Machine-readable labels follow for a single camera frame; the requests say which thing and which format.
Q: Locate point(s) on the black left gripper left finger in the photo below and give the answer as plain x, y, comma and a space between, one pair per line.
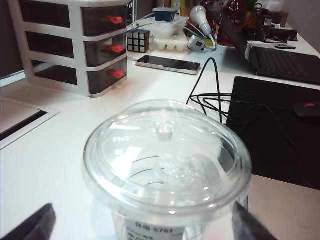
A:
32, 225

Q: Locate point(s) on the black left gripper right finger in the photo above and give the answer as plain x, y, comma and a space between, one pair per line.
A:
250, 225

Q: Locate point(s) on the clear plastic coffee cup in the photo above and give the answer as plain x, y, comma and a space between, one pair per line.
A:
165, 175

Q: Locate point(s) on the black open laptop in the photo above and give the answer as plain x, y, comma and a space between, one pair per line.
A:
282, 62

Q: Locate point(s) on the black mouse pad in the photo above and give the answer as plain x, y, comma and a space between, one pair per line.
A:
270, 150

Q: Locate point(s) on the black computer mouse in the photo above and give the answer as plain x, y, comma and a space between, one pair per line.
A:
308, 110

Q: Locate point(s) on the smartphone with white case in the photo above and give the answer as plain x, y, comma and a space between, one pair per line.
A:
167, 64

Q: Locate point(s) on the small dark calculator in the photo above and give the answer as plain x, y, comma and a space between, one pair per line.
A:
285, 46

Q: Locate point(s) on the brown desk partition panel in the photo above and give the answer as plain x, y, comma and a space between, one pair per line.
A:
10, 37

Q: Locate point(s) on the black rectangular box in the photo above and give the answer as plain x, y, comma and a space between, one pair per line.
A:
285, 35

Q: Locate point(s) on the red plastic bag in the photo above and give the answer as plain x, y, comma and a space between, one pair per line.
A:
225, 30

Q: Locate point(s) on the white ice cube tray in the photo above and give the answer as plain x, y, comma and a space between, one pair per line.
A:
170, 44

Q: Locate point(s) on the Rubik's cube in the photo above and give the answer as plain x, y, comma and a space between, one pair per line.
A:
137, 41

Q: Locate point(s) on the clear plastic food container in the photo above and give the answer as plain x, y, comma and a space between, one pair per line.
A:
162, 28

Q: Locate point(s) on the white light bulb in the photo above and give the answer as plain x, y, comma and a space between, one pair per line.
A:
200, 15

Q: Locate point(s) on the blue ice cube tray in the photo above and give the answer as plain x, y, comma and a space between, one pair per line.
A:
163, 14

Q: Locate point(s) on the white drawer organizer frame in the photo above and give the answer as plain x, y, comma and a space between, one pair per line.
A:
77, 50

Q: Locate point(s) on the white plug with red switch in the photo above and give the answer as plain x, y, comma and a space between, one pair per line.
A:
197, 43

